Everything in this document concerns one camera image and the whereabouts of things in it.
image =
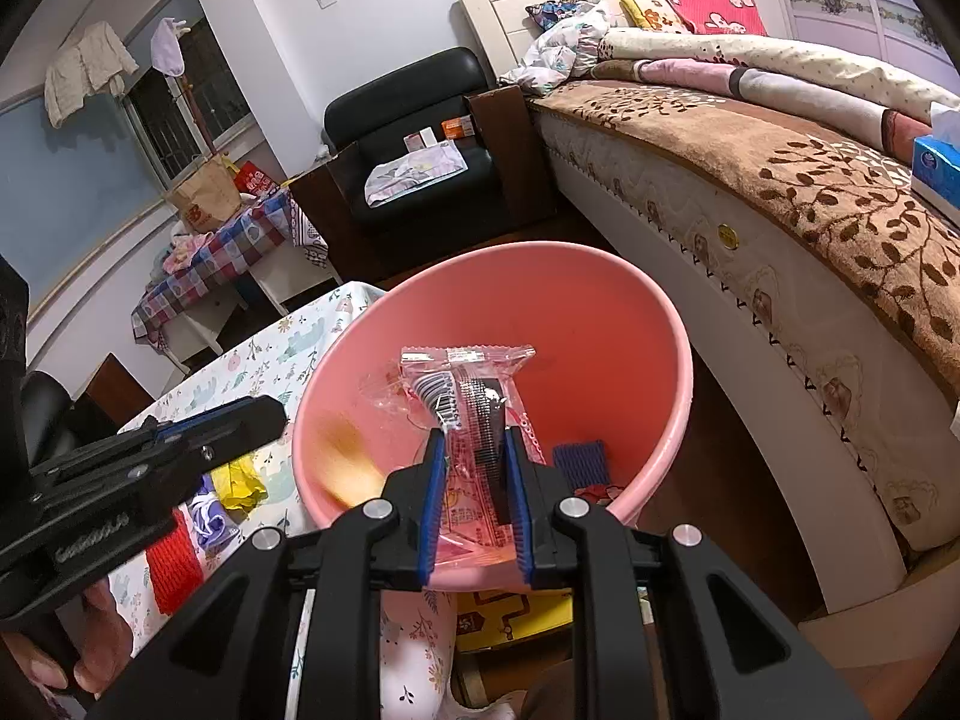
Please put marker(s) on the hanging beige jacket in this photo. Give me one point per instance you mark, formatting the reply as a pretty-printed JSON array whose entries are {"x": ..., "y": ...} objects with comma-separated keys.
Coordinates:
[{"x": 97, "y": 62}]

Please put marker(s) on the bed with brown blanket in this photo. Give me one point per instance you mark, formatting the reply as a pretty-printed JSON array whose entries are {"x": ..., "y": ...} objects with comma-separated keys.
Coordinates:
[{"x": 819, "y": 290}]

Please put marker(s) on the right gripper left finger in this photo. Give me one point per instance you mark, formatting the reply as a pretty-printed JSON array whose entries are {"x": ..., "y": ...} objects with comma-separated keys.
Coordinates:
[{"x": 289, "y": 625}]

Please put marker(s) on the yellow box under bucket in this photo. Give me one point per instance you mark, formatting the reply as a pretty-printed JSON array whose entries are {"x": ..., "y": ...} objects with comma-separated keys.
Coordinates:
[{"x": 493, "y": 620}]

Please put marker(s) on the folded newspaper on armchair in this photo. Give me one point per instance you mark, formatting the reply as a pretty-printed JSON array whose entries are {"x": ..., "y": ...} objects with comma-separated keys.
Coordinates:
[{"x": 420, "y": 169}]

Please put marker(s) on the pink transparent snack wrapper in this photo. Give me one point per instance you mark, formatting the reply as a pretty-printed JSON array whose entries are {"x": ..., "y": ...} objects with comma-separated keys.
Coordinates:
[{"x": 470, "y": 394}]

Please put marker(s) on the rolled quilt on bed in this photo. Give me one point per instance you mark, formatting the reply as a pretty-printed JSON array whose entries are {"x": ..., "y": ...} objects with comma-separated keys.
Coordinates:
[{"x": 878, "y": 104}]

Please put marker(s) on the purple wardrobe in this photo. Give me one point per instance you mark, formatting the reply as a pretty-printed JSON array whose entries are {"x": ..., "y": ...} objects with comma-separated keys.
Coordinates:
[{"x": 891, "y": 30}]

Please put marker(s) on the blue tissue box on bed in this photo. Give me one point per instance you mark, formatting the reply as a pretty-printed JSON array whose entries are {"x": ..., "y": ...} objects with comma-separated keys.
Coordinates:
[{"x": 935, "y": 172}]

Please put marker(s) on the black chair at left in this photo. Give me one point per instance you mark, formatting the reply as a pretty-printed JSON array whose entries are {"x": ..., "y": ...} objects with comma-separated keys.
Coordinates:
[{"x": 55, "y": 423}]

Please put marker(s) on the black leather armchair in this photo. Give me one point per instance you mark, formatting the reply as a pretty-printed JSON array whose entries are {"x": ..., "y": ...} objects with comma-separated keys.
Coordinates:
[{"x": 444, "y": 97}]

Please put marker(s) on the brown paper bag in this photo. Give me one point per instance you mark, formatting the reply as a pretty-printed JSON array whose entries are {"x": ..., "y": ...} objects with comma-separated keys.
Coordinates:
[{"x": 208, "y": 198}]

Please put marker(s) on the yellow plastic wrapper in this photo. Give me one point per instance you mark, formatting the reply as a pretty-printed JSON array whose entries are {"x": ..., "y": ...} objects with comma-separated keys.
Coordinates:
[{"x": 238, "y": 487}]

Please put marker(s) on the purple plastic bag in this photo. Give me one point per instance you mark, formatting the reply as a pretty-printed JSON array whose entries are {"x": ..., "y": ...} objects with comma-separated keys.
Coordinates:
[{"x": 212, "y": 527}]

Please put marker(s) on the blue foam net sleeve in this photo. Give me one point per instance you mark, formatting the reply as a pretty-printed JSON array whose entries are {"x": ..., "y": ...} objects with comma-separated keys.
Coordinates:
[{"x": 582, "y": 464}]

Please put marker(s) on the pink plastic trash bucket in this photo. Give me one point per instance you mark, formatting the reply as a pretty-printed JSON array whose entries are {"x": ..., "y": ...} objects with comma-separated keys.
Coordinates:
[{"x": 612, "y": 363}]

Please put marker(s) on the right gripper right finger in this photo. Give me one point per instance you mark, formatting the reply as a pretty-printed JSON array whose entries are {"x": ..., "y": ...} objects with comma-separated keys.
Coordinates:
[{"x": 661, "y": 622}]

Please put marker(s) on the red foam net sleeve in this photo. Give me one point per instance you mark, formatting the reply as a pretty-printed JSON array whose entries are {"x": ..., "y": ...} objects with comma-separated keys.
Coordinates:
[{"x": 174, "y": 570}]

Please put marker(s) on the checkered cloth side table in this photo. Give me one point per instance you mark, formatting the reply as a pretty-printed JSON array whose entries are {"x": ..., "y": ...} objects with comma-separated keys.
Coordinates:
[{"x": 223, "y": 257}]

